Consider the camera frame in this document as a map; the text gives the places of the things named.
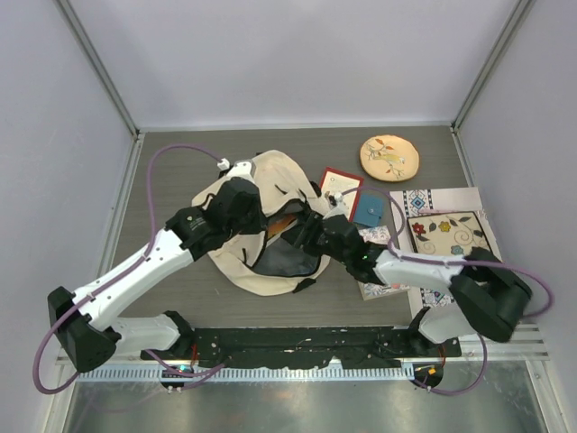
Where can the patterned white placemat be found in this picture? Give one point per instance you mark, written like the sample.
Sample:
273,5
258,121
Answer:
418,202

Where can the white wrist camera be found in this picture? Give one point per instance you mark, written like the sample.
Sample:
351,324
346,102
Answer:
337,206
241,169

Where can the white slotted cable duct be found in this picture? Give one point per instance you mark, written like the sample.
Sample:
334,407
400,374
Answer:
334,372

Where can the black mounting base plate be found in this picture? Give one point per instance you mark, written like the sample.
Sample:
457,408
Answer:
305,347

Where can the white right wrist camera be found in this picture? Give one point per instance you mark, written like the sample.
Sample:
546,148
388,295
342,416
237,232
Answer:
337,206

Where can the red bordered book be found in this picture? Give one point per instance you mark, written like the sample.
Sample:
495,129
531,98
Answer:
337,181

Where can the blue sunset cover book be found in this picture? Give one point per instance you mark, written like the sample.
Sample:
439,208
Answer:
280,224

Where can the floral cover notebook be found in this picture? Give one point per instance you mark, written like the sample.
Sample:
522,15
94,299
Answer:
370,291

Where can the cream canvas backpack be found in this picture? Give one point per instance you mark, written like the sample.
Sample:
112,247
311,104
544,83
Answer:
271,265

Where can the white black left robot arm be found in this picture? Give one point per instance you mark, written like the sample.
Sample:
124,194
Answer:
87,321

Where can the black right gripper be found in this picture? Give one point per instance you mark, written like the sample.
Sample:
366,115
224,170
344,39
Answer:
312,223

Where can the small blue wallet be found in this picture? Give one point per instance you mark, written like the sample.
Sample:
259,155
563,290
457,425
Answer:
369,211

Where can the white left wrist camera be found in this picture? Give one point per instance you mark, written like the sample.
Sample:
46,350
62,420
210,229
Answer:
241,169

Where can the round bird pattern plate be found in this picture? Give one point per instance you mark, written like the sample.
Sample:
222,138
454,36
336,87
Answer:
389,158

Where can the square flower pattern plate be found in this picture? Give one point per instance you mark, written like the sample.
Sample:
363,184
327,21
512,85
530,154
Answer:
454,234

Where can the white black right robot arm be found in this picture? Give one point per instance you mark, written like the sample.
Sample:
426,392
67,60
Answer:
489,299

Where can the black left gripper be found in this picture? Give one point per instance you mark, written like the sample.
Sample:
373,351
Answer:
258,224

